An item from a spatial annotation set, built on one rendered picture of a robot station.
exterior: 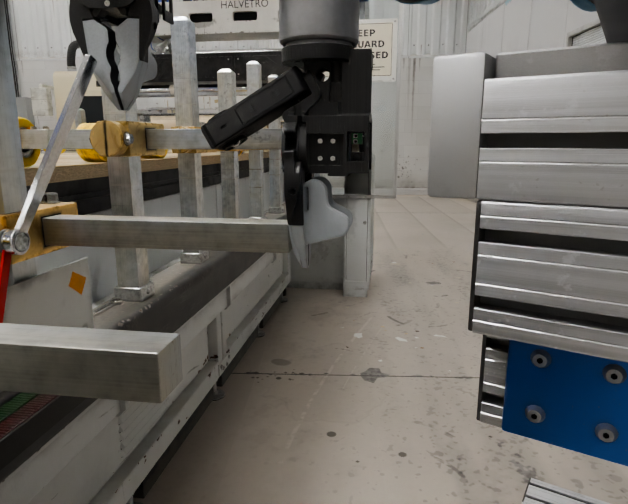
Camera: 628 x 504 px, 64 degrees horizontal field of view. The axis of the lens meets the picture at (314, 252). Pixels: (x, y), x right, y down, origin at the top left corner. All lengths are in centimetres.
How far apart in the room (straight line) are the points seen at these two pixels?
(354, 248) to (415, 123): 659
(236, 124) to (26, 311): 29
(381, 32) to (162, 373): 283
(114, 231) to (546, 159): 42
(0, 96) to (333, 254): 277
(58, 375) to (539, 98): 32
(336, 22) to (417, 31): 923
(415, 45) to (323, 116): 921
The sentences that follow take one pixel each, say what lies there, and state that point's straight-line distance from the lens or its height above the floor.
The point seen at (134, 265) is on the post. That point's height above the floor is 76.
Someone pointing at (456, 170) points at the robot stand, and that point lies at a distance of 34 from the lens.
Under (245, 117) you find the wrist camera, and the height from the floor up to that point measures 96.
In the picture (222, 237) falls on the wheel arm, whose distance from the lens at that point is 52.
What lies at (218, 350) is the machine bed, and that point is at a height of 21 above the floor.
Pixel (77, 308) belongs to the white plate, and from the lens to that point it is 68.
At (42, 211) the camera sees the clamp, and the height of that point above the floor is 87.
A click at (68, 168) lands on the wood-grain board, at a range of 102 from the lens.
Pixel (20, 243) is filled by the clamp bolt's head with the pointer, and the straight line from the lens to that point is 56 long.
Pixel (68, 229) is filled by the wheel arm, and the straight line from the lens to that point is 60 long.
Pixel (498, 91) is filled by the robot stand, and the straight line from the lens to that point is 34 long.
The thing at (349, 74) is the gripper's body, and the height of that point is 100.
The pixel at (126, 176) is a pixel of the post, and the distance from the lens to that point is 79.
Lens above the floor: 94
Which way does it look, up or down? 12 degrees down
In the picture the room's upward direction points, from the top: straight up
